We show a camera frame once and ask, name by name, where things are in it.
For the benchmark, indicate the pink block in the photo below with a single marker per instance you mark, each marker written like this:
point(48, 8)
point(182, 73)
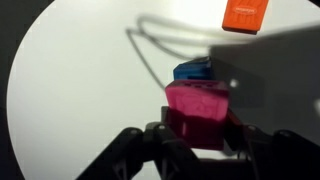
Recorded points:
point(197, 111)

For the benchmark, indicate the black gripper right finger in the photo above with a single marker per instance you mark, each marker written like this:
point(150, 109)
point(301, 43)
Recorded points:
point(282, 155)

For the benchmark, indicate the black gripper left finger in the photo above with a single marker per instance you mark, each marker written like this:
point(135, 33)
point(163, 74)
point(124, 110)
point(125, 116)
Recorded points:
point(125, 156)

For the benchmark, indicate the white round table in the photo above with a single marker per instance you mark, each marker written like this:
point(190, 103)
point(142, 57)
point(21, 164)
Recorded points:
point(87, 69)

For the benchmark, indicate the orange block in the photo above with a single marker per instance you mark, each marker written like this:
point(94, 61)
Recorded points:
point(245, 16)

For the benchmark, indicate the blue block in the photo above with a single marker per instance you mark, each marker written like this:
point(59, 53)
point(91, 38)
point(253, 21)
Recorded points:
point(196, 69)

